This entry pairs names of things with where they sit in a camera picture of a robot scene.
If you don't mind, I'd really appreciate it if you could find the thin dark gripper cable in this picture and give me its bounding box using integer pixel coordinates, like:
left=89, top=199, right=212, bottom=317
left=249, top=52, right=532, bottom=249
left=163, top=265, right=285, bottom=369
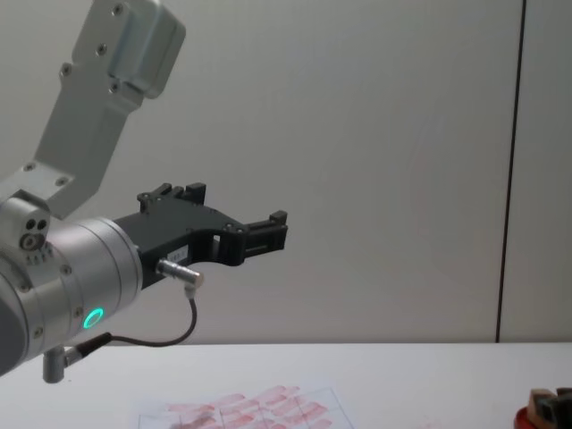
left=41, top=257, right=207, bottom=384

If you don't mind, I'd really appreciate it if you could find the round red ink pad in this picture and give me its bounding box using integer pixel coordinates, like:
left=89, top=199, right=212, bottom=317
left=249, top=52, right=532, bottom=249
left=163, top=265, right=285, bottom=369
left=514, top=405, right=572, bottom=429

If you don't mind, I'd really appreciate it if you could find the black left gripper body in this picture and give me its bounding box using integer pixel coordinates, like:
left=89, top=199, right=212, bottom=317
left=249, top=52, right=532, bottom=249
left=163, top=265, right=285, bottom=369
left=111, top=205, right=246, bottom=290

